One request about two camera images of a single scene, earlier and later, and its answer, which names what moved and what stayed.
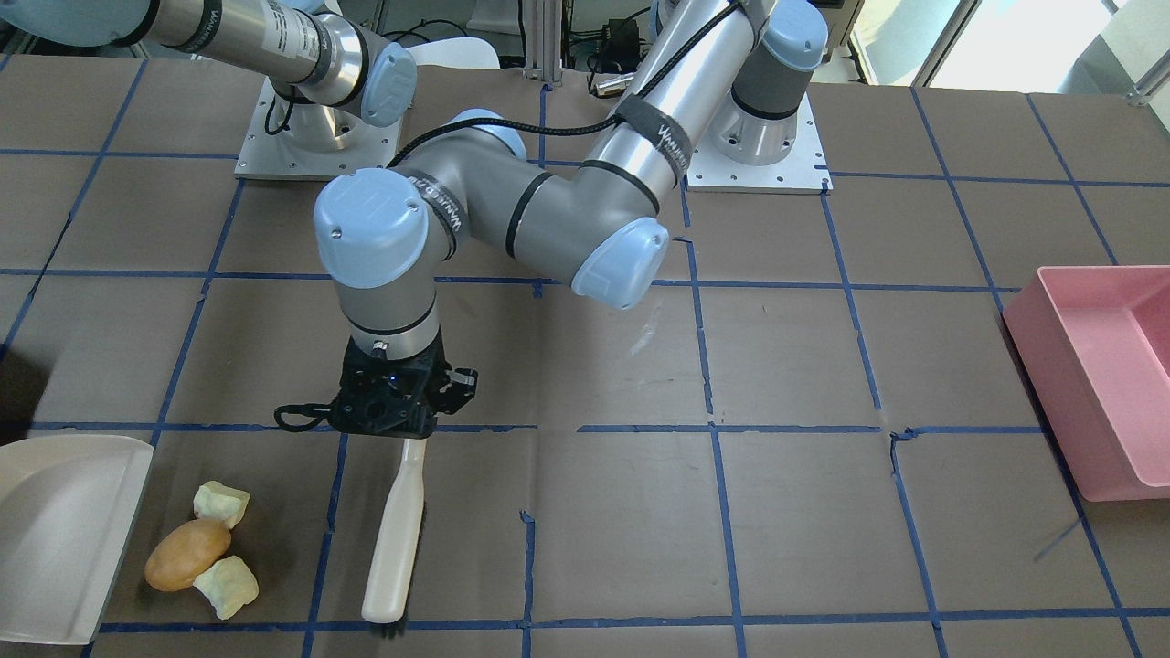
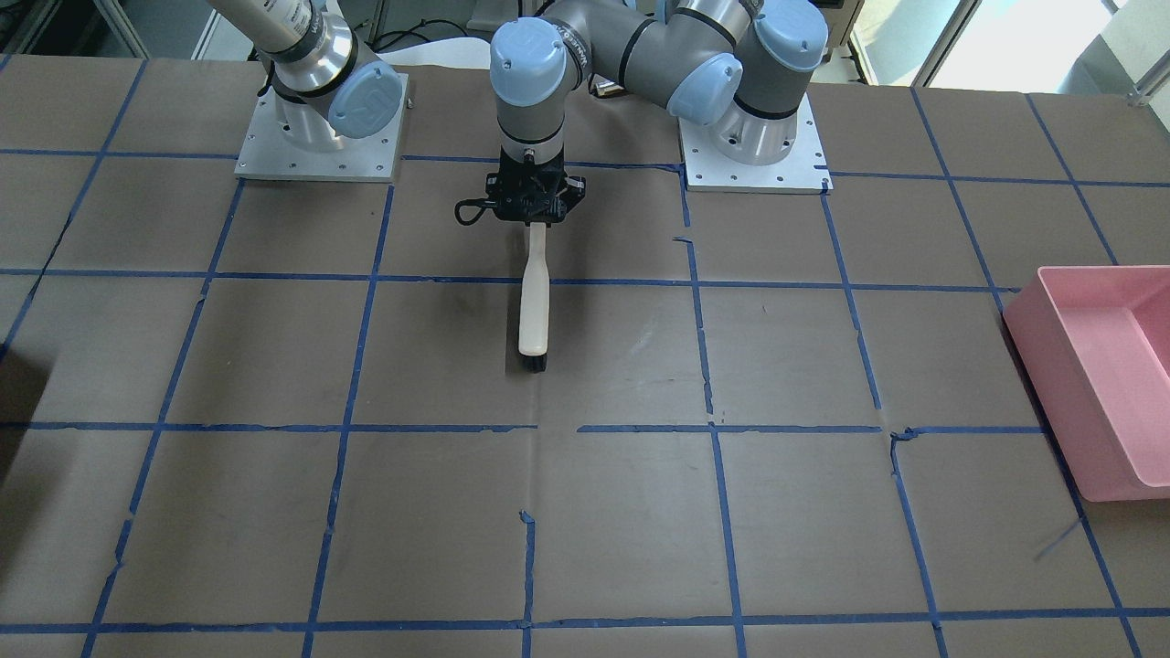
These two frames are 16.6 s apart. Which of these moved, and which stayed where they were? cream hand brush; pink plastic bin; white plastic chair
Moved: cream hand brush
Stayed: white plastic chair; pink plastic bin
